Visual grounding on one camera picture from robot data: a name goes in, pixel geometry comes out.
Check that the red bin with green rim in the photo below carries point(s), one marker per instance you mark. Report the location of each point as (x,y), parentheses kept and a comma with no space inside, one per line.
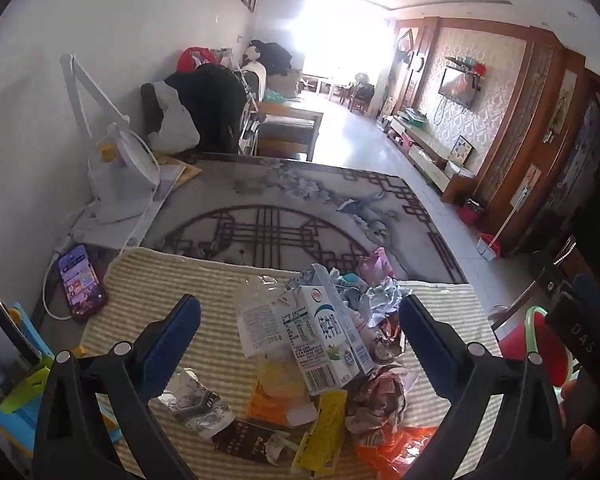
(520,345)

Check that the white bag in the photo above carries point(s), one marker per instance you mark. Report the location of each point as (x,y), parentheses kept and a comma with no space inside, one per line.
(175,122)

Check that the white magazine rack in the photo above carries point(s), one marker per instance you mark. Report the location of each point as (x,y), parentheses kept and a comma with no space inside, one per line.
(250,130)

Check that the red bag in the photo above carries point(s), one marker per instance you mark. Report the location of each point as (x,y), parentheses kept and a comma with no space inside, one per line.
(190,57)

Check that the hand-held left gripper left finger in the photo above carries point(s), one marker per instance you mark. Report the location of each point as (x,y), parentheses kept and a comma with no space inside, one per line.
(172,345)

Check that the geometric framed picture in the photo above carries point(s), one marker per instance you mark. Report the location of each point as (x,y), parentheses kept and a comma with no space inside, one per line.
(463,149)

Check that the black jacket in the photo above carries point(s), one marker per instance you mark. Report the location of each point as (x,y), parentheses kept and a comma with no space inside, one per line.
(275,55)

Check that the white table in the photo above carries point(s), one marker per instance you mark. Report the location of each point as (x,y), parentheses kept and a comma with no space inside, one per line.
(325,84)

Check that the blue and green phone stand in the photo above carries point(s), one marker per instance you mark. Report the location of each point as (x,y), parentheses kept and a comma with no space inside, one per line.
(10,417)

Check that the orange plastic bag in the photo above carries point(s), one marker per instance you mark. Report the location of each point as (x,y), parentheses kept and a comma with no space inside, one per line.
(395,452)

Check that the yellow packet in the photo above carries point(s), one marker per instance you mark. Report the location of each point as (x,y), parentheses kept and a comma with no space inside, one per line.
(325,425)

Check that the orange paper box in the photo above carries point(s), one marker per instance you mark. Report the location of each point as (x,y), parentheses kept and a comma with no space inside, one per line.
(265,405)

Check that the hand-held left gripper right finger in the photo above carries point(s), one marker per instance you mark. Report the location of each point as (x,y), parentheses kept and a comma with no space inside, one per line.
(430,347)

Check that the wall shelf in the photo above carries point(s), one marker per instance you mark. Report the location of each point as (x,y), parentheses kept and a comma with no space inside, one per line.
(465,66)

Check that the person's right hand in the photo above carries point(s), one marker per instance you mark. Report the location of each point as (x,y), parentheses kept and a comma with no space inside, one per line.
(570,391)

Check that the black clothes pile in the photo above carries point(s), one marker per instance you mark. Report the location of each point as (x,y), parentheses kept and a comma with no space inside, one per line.
(210,105)

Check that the white milk carton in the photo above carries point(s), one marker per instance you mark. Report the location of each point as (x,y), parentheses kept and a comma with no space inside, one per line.
(320,345)

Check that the crumpled black white wrapper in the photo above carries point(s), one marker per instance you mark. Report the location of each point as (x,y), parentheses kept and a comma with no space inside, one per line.
(195,405)

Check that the red dustpan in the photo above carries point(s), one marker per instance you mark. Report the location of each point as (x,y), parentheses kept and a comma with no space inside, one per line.
(490,247)

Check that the pink plastic bag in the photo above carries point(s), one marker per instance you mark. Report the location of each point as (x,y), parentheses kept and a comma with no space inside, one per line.
(377,265)

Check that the yellow paper envelope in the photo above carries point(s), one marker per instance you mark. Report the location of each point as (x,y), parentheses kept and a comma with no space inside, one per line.
(182,170)

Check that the low television cabinet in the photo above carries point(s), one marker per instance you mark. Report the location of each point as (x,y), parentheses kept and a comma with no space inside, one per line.
(430,155)

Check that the dark brown sachet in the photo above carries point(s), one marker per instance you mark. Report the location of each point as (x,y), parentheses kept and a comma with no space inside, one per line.
(245,440)

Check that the shiny foil wrapper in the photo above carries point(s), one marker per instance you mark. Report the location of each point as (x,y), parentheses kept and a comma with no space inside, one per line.
(387,342)

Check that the silver blue snack wrapper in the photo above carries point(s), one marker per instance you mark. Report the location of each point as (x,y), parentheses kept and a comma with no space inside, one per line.
(350,290)

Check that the grey patterned table cover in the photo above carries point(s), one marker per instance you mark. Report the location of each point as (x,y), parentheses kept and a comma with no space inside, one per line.
(280,200)

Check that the green striped mat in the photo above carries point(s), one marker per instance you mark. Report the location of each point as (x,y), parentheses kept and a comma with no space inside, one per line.
(130,280)

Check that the wall television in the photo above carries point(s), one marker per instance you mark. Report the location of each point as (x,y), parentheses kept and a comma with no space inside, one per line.
(457,87)

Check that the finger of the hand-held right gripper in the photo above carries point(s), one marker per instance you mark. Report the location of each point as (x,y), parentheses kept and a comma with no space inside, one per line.
(550,285)
(591,290)

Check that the small wooden chair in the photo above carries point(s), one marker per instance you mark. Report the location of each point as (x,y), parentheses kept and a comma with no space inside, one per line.
(361,99)

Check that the crumpled red patterned wrapper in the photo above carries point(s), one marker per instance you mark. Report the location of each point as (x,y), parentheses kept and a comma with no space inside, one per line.
(375,400)

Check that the red waste basket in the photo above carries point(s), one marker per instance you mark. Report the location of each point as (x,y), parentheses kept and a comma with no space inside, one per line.
(471,212)

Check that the smartphone with red case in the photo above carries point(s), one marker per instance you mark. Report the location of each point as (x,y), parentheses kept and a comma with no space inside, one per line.
(80,280)

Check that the clear plastic bottle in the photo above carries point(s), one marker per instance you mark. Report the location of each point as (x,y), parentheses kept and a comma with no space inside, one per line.
(257,325)

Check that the white desk lamp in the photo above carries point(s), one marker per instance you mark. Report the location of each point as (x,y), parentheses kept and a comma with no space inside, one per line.
(125,160)

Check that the wooden sofa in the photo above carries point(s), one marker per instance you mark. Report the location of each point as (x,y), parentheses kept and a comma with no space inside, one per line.
(290,130)

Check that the grey paper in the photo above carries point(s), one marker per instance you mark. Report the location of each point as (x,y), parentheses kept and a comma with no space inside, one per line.
(385,300)

